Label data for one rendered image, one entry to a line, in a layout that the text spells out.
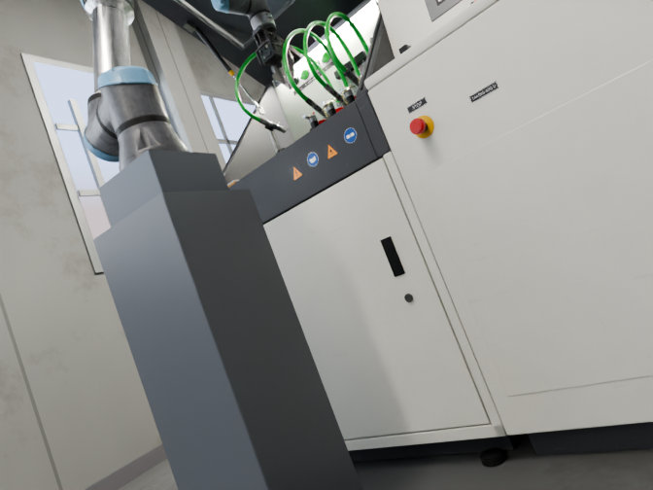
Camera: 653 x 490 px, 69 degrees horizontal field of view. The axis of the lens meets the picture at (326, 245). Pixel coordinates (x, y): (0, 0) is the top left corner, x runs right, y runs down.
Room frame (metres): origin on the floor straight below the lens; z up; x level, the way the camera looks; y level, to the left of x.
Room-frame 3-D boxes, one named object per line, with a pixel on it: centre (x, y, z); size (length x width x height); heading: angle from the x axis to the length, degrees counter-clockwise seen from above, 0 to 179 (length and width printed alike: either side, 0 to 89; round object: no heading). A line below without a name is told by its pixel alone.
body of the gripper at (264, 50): (1.49, -0.06, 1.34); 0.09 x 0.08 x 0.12; 142
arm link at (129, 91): (0.99, 0.28, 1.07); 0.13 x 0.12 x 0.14; 44
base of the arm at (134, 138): (0.98, 0.28, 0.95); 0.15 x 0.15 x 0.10
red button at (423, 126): (1.05, -0.29, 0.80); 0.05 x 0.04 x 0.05; 52
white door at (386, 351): (1.35, 0.05, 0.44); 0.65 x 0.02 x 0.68; 52
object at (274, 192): (1.36, 0.04, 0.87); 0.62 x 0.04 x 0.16; 52
